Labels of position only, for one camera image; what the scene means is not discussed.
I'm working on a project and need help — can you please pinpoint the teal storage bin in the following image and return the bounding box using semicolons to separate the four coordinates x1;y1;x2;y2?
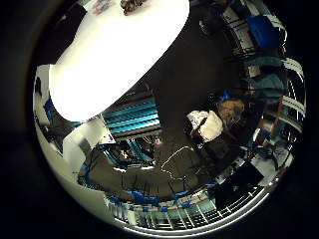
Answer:
247;74;286;101

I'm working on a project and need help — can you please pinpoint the brown white plush toy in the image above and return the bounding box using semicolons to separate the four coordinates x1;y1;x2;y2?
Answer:
120;0;149;16

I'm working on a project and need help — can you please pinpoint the blue storage box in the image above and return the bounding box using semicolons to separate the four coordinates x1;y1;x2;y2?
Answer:
246;14;282;49

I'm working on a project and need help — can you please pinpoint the white panel board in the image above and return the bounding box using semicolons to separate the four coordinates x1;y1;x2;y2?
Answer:
62;115;116;173

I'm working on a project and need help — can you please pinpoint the black monitor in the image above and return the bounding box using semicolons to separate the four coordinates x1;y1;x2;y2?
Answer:
213;162;265;208

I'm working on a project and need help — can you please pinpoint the pink blue plush unicorn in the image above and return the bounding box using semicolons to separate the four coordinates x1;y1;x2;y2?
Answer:
91;0;116;16

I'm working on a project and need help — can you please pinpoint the blond person in white shirt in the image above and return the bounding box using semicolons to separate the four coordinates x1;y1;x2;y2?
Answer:
183;98;248;157

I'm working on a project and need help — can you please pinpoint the white floor cable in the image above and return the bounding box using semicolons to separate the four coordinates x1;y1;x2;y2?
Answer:
159;144;195;182

